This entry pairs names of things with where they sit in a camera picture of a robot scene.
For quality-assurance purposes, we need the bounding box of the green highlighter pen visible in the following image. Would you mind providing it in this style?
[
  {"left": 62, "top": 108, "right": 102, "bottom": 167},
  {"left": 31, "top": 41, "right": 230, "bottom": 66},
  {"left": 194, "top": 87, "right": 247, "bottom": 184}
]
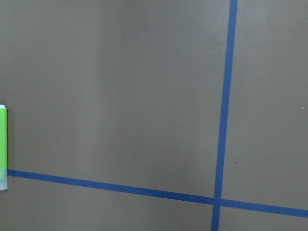
[{"left": 0, "top": 104, "right": 8, "bottom": 191}]

